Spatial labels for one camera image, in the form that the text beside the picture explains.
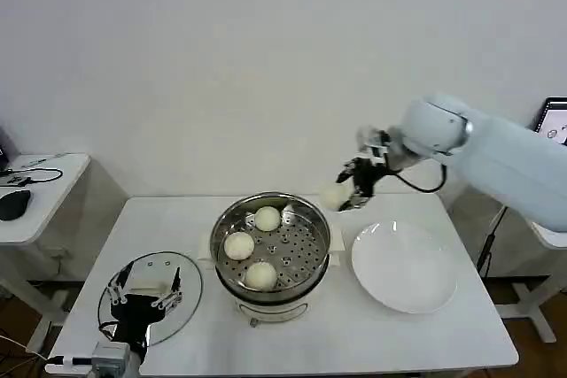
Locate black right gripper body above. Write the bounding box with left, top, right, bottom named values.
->
left=353, top=157, right=387, bottom=200

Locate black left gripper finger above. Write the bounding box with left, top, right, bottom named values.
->
left=151, top=266, right=184, bottom=311
left=107, top=261, right=135, bottom=306

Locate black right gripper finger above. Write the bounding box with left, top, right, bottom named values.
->
left=335, top=157, right=359, bottom=185
left=337, top=191, right=369, bottom=213

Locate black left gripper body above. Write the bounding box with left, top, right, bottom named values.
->
left=108, top=293, right=172, bottom=360

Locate white steamed bun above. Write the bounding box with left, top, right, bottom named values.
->
left=222, top=231, right=257, bottom=262
left=244, top=260, right=279, bottom=291
left=253, top=205, right=282, bottom=233
left=318, top=181, right=352, bottom=212

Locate perforated steel steamer basket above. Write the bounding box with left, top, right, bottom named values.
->
left=209, top=191, right=333, bottom=295

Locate white round plate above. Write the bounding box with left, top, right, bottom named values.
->
left=351, top=219, right=459, bottom=315

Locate white electric cooker pot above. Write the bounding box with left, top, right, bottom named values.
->
left=196, top=231, right=348, bottom=328

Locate white side table with mouse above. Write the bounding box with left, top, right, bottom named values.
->
left=0, top=152, right=92, bottom=355

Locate black computer mouse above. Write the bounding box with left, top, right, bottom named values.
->
left=0, top=189, right=34, bottom=222

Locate white side table with laptop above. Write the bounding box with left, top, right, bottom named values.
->
left=492, top=204, right=567, bottom=344

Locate black laptop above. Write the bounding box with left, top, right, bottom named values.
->
left=531, top=96, right=567, bottom=147

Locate glass lid with white handle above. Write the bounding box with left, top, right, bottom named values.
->
left=97, top=251, right=205, bottom=348

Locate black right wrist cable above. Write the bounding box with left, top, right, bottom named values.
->
left=391, top=162, right=448, bottom=195

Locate thin black looped cable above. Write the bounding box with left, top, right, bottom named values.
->
left=0, top=166, right=64, bottom=188

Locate black hanging power cable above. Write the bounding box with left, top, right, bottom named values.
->
left=475, top=204, right=509, bottom=280

